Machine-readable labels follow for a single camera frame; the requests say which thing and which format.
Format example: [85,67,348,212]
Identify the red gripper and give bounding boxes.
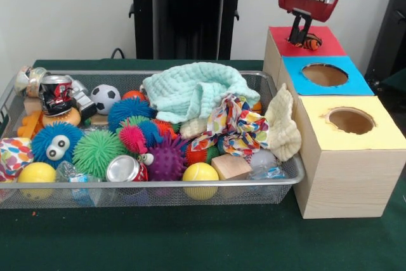
[278,0,339,45]

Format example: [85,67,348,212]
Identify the orange striped tiger plush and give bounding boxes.
[294,33,323,51]

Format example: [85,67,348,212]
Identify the cream knitted cloth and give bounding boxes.
[180,83,302,161]

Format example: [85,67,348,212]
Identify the colourful dotted cloth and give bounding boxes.
[190,95,270,157]

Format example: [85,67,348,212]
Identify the mint green knitted cloth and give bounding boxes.
[141,61,261,124]

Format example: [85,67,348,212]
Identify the crushed red soda can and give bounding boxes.
[105,155,149,182]

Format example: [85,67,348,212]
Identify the wooden box with three holes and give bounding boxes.
[262,25,406,220]

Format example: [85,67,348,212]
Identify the silver mesh bin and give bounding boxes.
[0,69,306,210]

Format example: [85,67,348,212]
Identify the black stand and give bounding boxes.
[364,0,406,94]

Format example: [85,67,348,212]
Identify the dark green table cloth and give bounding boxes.
[379,69,406,116]
[0,58,406,271]

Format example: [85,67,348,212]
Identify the white baseball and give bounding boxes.
[250,149,278,168]

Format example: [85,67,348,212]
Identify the wooden block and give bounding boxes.
[211,153,253,180]

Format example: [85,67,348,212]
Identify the yellow ball with seam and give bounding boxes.
[182,162,220,201]

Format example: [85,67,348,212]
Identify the green spiky rubber ball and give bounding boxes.
[72,129,126,179]

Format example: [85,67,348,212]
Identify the blue spiky rubber ball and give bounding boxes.
[31,121,84,169]

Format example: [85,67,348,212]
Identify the plain yellow ball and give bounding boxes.
[17,162,57,195]

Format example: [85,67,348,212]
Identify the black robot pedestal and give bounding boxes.
[122,0,256,61]

